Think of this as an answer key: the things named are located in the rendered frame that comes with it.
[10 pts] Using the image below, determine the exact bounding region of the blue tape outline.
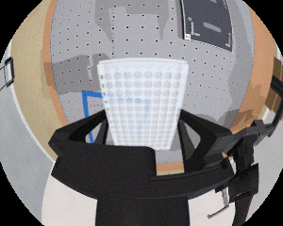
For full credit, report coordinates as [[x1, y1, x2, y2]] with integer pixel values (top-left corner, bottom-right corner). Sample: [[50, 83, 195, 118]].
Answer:
[[82, 90, 102, 143]]

